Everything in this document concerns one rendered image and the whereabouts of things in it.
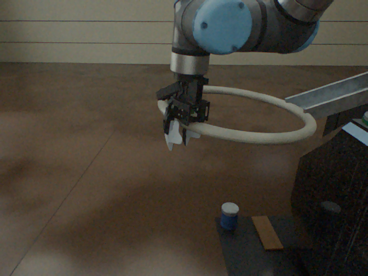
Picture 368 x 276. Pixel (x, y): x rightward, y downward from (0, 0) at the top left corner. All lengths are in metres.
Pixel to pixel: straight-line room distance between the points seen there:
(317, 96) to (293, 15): 0.59
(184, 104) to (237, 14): 0.24
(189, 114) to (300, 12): 0.29
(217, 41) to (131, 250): 1.33
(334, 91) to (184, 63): 0.65
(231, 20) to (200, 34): 0.05
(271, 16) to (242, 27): 0.07
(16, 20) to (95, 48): 2.01
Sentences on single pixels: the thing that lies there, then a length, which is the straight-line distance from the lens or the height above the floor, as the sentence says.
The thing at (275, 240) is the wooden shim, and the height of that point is 0.03.
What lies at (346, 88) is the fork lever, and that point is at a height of 0.94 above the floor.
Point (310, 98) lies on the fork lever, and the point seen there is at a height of 0.91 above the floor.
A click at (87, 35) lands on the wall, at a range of 7.41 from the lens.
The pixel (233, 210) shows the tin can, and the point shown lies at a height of 0.15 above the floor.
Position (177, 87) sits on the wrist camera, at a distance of 0.65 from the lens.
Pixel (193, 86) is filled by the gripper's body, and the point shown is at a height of 1.04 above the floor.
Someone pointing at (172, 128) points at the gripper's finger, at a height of 0.92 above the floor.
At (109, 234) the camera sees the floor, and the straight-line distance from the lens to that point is 1.71.
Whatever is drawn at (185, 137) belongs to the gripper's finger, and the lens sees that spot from 0.73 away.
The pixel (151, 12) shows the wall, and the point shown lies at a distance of 6.94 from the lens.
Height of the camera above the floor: 1.19
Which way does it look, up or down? 26 degrees down
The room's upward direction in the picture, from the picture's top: straight up
